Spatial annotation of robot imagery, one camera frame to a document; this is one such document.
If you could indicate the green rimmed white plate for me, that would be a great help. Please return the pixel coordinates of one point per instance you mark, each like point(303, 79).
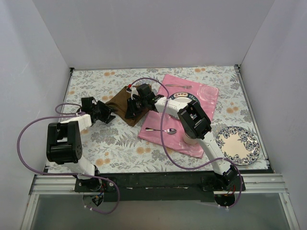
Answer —
point(177, 101)

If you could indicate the cream mug dark rim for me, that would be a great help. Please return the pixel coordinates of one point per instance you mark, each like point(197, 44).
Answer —
point(189, 140)

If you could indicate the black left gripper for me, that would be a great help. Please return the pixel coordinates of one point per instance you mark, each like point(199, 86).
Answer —
point(103, 111)

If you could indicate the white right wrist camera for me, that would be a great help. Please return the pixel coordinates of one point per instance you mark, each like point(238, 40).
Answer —
point(132, 90)

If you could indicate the pink floral placemat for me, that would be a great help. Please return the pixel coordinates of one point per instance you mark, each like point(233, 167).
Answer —
point(207, 96)

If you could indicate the silver spoon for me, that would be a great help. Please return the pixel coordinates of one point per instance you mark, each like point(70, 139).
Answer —
point(170, 131)

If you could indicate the brown cloth napkin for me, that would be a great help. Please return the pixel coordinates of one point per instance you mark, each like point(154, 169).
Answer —
point(119, 104)

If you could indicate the aluminium table frame rail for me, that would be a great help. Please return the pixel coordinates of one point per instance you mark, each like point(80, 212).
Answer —
point(264, 205)

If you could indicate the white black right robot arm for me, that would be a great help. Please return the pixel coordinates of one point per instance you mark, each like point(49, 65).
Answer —
point(196, 125)

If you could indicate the blue floral white plate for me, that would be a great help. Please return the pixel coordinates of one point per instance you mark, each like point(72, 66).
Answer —
point(238, 145)

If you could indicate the silver fork on placemat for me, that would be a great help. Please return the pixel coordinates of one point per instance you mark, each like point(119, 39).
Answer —
point(181, 86)

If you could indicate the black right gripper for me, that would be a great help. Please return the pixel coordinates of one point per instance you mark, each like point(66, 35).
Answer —
point(134, 107)

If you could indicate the floral tablecloth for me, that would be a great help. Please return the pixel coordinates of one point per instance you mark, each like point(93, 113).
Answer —
point(116, 148)

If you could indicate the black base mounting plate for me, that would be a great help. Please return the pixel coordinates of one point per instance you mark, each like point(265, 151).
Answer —
point(163, 186)

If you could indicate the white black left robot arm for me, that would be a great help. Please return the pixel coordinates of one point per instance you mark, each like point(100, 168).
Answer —
point(64, 144)

